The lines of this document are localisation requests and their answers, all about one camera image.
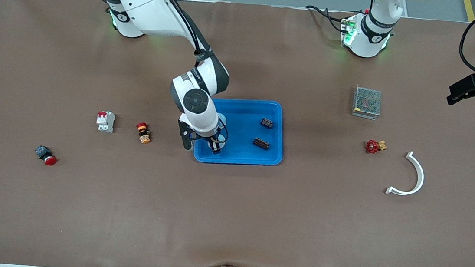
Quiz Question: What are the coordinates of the long brown electrolytic capacitor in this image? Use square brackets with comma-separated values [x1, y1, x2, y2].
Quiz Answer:
[252, 136, 272, 151]

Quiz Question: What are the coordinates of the blue plastic tray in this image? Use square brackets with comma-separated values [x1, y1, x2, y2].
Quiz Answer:
[193, 94, 288, 171]

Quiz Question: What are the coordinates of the metal mesh power supply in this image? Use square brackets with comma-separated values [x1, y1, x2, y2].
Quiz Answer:
[351, 85, 383, 121]

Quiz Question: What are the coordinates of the white curved pipe clamp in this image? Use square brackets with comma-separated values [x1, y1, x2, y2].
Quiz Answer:
[384, 148, 427, 198]

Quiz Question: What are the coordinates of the white red circuit breaker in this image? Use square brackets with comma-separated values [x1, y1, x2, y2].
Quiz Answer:
[95, 110, 117, 134]

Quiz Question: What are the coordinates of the red mushroom push button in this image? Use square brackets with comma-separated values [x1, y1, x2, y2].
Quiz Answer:
[33, 145, 59, 167]

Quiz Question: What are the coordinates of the orange black emergency stop switch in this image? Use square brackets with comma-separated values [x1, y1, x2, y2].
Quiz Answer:
[134, 122, 153, 145]

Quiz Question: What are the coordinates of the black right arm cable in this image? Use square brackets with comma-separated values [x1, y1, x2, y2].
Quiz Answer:
[133, 0, 242, 145]

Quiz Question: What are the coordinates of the red handle brass valve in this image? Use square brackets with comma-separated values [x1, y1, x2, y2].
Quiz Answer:
[364, 138, 388, 156]

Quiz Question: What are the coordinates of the black left base cable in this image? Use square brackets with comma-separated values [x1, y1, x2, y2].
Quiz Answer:
[302, 4, 354, 35]

